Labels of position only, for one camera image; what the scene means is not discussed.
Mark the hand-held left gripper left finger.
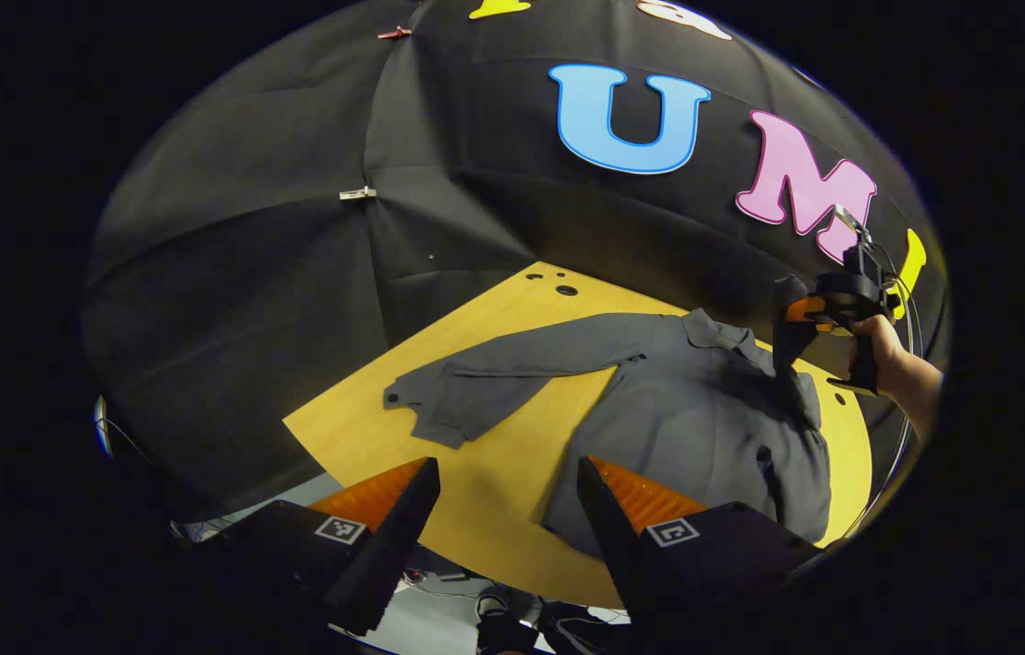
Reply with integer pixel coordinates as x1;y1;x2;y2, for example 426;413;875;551
171;457;442;638

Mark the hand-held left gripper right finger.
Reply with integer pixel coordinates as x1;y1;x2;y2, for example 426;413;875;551
576;457;827;643

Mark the black backdrop cloth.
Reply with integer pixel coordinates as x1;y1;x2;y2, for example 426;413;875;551
80;0;950;524

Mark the grey button shirt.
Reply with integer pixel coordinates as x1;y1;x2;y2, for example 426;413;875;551
383;307;833;558

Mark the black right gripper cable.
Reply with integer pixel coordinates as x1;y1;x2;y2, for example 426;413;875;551
844;238;924;539

